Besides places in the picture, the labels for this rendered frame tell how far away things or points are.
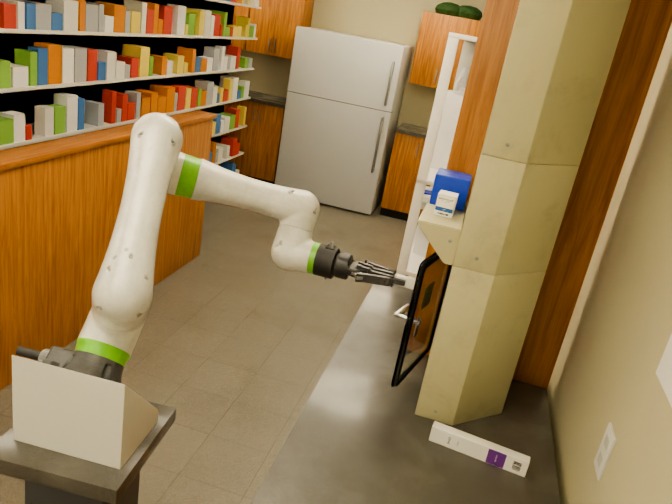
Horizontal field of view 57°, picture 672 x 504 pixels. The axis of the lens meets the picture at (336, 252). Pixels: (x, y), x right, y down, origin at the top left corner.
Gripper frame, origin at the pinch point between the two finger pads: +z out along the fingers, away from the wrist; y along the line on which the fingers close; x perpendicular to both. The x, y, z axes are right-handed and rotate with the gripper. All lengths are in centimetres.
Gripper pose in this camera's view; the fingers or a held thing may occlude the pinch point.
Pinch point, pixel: (406, 281)
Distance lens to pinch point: 175.0
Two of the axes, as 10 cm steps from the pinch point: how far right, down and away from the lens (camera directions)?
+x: -1.7, 9.2, 3.5
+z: 9.5, 2.4, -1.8
